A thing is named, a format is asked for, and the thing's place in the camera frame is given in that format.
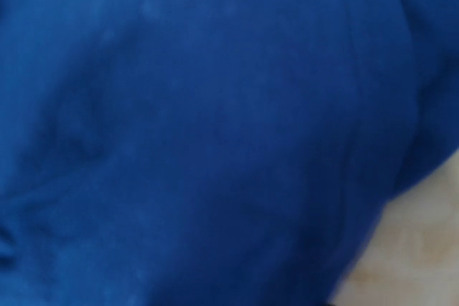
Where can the blue printed t-shirt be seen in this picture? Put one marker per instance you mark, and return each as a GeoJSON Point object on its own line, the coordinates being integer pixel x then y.
{"type": "Point", "coordinates": [212, 152]}

